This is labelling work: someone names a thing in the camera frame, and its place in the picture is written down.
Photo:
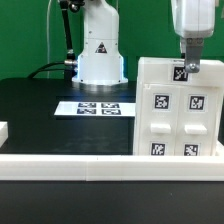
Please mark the white U-shaped fence frame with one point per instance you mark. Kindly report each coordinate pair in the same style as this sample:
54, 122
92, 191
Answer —
110, 168

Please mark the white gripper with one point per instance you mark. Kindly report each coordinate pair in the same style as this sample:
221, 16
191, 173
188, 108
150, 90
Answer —
193, 20

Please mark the white base sheet with tags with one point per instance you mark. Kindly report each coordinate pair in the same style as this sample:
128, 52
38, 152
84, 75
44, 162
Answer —
105, 109

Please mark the white door panel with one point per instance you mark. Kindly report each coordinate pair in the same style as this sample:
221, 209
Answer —
159, 120
196, 121

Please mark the white cabinet body box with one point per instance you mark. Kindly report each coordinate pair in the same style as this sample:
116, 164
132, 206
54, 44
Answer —
138, 121

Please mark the small white box with tag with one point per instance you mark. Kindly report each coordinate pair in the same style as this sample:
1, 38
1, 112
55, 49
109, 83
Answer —
171, 71

